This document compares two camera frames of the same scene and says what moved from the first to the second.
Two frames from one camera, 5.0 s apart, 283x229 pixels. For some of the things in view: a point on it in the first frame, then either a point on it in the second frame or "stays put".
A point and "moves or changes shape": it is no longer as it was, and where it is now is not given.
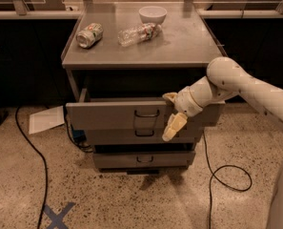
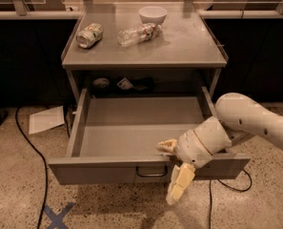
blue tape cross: [57, 219] stays put
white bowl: [152, 14] stays put
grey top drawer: [137, 114] moves or changes shape
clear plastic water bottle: [143, 31] stays put
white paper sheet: [46, 119] stays put
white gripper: [186, 103] to [191, 149]
